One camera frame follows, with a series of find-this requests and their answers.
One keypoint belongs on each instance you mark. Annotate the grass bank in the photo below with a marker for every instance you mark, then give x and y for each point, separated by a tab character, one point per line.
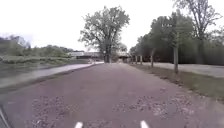
30	61

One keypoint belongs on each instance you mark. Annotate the robot's own part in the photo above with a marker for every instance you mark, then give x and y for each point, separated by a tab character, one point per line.
144	124
78	125

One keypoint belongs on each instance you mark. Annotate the pale side path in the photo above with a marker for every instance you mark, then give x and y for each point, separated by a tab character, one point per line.
36	74

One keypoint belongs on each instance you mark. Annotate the row of trees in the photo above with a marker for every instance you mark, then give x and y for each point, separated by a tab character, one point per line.
180	36

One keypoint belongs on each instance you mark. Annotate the grass strip with trees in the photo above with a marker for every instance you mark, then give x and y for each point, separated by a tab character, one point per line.
196	83

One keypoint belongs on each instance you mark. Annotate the reddish asphalt path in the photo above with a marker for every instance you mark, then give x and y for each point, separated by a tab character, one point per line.
110	86

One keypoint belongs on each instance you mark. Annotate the green bushes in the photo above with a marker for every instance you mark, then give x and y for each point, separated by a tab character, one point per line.
40	51

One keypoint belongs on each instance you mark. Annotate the low flat building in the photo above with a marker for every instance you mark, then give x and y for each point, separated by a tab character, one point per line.
86	54

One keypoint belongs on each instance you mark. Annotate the large leafy tree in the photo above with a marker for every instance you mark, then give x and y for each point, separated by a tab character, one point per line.
105	26

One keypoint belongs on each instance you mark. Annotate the pale grey road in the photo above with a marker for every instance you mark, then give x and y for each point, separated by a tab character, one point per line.
200	69

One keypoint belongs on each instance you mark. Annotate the grass verge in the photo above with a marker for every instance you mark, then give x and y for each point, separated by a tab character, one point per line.
30	83

